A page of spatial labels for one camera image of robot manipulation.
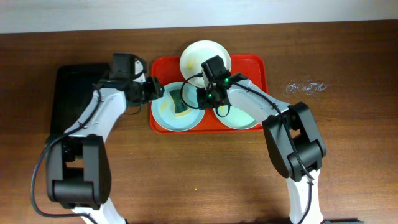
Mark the light blue plate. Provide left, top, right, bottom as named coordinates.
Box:
left=213, top=105, right=259, bottom=130
left=151, top=82, right=205, bottom=132

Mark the green and yellow sponge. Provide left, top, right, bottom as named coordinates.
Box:
left=169, top=90, right=192, bottom=117

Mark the white plate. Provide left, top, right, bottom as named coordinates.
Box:
left=180, top=40, right=232, bottom=88

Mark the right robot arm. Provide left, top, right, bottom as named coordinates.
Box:
left=197, top=55, right=326, bottom=223

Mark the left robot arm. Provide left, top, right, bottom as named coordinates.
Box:
left=42, top=53, right=164, bottom=223

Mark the red plastic serving tray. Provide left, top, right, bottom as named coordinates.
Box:
left=151, top=54, right=268, bottom=134

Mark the black plastic tray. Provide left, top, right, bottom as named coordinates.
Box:
left=46, top=63, right=110, bottom=143

